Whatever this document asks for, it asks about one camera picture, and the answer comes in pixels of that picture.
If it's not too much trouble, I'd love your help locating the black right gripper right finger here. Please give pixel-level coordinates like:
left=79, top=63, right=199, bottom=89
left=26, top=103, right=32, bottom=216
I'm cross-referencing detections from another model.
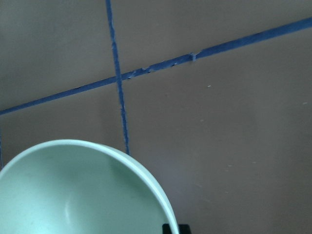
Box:
left=177, top=218, right=191, bottom=234

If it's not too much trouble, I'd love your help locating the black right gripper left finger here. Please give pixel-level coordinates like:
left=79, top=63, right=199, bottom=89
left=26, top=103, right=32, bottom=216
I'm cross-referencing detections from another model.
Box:
left=162, top=222, right=172, bottom=234

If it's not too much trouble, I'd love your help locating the green bowl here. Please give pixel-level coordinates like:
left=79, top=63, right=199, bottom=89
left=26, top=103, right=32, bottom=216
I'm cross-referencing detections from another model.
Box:
left=0, top=139, right=179, bottom=234

